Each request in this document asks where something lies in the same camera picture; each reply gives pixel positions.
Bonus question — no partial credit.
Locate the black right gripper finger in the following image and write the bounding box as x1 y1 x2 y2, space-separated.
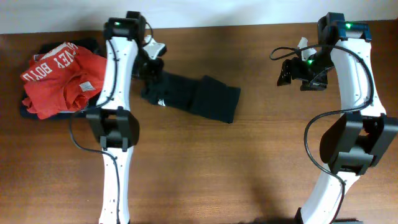
300 76 328 91
277 59 292 86

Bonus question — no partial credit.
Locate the dark green t-shirt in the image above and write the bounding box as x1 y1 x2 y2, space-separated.
141 72 241 123

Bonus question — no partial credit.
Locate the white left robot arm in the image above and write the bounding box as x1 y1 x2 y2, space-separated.
86 11 166 223

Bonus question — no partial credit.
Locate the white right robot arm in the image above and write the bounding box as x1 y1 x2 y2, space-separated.
277 12 397 224

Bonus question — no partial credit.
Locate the navy blue folded garment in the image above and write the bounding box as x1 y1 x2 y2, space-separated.
19 37 104 120

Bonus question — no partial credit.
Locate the red printed t-shirt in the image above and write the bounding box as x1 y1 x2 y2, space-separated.
20 42 107 119

